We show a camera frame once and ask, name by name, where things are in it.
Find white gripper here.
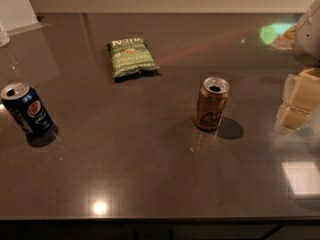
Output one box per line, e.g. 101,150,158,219
274,0,320,135

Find orange soda can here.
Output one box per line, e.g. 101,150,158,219
194,76,230,131

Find green jalapeno chip bag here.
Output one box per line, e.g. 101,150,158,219
107,38,159,78

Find blue Pepsi can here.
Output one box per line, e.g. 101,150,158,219
1,82,52,136

